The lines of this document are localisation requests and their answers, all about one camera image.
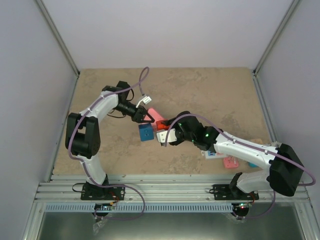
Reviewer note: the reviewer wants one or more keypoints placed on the aluminium frame post right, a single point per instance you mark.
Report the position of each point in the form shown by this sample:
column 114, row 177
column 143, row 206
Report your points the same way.
column 276, row 36

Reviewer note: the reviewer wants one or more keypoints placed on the grey slotted cable duct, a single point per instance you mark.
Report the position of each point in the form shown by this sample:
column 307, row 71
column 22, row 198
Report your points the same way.
column 68, row 207

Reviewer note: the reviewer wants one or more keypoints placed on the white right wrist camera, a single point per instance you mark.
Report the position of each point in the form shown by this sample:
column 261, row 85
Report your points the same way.
column 166, row 136

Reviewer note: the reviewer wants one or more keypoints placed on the pink power strip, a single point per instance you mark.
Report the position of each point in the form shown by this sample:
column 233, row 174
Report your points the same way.
column 155, row 115

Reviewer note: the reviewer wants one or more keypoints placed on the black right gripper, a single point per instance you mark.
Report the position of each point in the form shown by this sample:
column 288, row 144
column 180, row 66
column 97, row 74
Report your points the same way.
column 168, row 122

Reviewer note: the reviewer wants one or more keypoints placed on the cyan socket block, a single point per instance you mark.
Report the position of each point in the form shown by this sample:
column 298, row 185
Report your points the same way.
column 252, row 165

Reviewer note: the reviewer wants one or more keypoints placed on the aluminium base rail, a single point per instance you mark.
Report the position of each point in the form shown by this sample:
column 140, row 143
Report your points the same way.
column 154, row 188

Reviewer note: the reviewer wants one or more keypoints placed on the beige cube socket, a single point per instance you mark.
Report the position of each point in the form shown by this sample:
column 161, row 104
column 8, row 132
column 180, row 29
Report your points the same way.
column 257, row 141

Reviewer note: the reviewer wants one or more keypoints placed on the aluminium frame post left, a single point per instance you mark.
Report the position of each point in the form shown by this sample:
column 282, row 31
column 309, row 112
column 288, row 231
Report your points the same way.
column 54, row 30

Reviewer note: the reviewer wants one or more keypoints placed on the blue cube socket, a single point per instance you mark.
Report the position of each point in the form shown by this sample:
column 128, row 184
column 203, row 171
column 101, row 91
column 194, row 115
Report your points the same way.
column 146, row 132

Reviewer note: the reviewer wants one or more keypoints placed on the aluminium frame post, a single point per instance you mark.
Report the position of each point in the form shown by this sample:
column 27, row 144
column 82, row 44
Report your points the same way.
column 276, row 36
column 54, row 30

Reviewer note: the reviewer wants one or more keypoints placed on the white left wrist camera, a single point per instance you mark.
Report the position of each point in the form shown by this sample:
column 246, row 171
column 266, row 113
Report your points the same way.
column 145, row 99

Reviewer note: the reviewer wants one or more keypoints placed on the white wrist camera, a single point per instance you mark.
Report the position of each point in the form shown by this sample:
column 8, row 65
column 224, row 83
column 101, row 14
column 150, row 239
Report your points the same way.
column 145, row 99
column 166, row 136

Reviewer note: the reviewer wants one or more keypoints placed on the red cube socket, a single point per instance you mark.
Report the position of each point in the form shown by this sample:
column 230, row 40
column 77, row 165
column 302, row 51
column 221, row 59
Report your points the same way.
column 161, row 125

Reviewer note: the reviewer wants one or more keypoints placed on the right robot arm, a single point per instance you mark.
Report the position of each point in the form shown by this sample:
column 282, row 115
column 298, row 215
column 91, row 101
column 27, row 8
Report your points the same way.
column 281, row 169

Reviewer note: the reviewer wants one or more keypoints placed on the small pink socket block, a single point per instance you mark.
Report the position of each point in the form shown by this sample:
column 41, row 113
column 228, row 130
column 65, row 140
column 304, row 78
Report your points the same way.
column 230, row 162

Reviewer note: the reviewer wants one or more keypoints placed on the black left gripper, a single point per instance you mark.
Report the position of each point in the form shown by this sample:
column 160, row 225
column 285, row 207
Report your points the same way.
column 137, row 117

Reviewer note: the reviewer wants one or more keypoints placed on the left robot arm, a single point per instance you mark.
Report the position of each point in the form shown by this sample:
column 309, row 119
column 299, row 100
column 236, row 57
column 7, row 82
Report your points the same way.
column 83, row 139

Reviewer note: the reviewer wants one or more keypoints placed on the white power strip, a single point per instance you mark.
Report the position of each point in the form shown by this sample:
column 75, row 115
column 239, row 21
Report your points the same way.
column 213, row 155

